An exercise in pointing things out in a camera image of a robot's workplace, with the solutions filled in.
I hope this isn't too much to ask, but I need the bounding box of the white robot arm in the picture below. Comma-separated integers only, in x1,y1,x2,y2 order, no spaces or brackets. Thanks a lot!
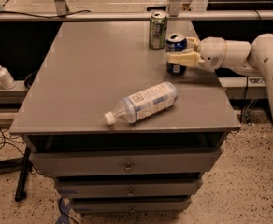
165,34,273,119

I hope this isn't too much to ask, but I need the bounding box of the middle grey drawer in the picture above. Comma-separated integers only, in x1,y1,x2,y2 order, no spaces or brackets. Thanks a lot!
55,178,203,198

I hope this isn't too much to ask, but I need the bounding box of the blue pepsi can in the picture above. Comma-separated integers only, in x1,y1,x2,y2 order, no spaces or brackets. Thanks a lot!
165,33,187,75

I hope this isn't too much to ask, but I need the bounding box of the black floor cable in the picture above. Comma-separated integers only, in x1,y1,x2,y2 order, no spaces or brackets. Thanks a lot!
0,119,27,161

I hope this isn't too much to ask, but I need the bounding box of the bottom grey drawer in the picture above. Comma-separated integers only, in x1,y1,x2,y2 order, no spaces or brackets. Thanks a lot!
71,198,191,213

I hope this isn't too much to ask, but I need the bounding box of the white pump dispenser bottle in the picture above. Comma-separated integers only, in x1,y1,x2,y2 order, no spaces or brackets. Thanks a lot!
0,64,16,90

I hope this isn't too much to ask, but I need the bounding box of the clear plastic water bottle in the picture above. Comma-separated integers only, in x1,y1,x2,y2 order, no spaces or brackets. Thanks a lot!
105,82,178,125

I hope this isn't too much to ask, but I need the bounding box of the green soda can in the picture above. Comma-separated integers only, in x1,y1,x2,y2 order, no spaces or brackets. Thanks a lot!
149,11,167,49

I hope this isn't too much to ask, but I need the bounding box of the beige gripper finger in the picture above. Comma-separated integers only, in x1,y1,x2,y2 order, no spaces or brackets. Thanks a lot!
166,51,205,67
186,37,200,51

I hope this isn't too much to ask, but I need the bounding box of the black stand leg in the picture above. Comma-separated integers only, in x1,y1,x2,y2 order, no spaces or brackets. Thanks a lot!
15,147,32,202

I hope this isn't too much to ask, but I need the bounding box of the grey drawer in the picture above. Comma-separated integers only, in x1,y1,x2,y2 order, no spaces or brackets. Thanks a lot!
30,148,221,176
55,178,203,198
71,198,191,213

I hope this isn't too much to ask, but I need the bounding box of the metal frame rail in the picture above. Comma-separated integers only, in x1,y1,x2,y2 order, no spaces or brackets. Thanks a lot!
0,10,273,22

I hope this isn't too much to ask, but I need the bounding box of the top grey drawer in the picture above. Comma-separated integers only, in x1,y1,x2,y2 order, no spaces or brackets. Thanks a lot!
30,148,221,176

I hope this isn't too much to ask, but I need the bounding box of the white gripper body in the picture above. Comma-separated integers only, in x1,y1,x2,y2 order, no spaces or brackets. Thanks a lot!
197,37,226,69

